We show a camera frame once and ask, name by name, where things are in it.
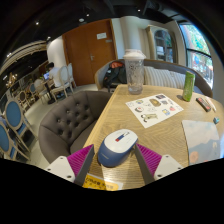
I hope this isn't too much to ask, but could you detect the pale printed mouse pad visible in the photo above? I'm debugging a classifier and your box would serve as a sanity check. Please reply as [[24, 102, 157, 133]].
[[181, 119, 224, 167]]

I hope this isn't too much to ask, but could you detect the green drink can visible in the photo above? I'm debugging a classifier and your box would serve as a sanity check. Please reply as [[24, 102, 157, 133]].
[[181, 70, 196, 103]]

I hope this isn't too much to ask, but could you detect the striped cushion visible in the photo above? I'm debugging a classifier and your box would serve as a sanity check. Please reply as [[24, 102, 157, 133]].
[[143, 65, 187, 90]]

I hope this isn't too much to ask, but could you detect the yellow table label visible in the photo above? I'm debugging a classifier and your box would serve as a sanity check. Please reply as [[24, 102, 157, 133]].
[[82, 172, 124, 192]]

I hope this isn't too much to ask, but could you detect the white dining chair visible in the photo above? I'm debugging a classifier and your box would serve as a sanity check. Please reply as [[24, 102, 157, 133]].
[[49, 65, 73, 101], [67, 62, 78, 90]]

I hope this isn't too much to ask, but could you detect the blue and white computer mouse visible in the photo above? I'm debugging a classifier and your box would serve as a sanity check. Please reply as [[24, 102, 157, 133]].
[[97, 128, 139, 168]]

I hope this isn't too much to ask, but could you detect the person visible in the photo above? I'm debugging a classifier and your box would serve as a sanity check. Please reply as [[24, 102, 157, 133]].
[[43, 62, 64, 101]]

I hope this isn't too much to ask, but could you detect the clear shaker bottle white lid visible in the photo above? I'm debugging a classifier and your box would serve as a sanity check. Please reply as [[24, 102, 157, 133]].
[[122, 48, 147, 95]]

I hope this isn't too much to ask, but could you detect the white pen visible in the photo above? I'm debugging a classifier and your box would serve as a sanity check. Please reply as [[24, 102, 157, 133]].
[[203, 95, 218, 113]]

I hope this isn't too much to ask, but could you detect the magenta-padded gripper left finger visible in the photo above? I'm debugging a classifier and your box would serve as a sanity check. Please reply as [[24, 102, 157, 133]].
[[44, 143, 96, 188]]

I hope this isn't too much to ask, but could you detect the black backpack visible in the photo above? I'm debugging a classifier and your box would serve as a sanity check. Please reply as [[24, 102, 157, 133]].
[[102, 60, 128, 90]]

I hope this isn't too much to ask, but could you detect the large window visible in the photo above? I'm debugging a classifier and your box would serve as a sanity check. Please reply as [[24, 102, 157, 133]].
[[179, 22, 214, 89]]

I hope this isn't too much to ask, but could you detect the white sticker sheet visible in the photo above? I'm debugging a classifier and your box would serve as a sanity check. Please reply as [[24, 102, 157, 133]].
[[125, 93, 185, 129]]

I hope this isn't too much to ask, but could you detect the group of blue-backed chairs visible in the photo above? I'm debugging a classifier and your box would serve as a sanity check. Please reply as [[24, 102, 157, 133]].
[[0, 81, 40, 162]]

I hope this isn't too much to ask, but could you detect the grey curved sofa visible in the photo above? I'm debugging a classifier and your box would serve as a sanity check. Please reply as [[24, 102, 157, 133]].
[[94, 58, 214, 98]]

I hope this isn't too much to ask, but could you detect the brown wooden door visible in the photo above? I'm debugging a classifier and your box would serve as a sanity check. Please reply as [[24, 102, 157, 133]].
[[62, 18, 118, 87]]

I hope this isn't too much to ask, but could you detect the grey tufted armchair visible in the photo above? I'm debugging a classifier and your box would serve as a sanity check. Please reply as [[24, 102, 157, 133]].
[[38, 90, 114, 164]]

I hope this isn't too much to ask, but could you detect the cream glass-door cabinet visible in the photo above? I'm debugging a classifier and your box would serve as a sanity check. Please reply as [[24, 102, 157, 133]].
[[145, 24, 178, 64]]

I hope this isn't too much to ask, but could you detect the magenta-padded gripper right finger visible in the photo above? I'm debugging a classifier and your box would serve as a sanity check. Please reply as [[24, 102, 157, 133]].
[[133, 142, 184, 186]]

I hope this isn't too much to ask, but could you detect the gold chandelier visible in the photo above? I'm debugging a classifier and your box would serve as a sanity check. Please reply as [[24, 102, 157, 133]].
[[4, 72, 18, 88]]

